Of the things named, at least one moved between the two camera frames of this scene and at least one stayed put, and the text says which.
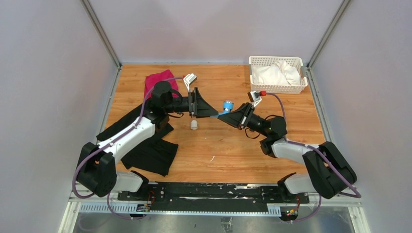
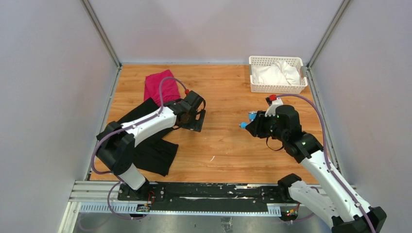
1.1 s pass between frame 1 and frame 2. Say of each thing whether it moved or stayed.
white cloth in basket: stayed
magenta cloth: stayed
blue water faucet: moved
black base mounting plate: stayed
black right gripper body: moved
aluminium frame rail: stayed
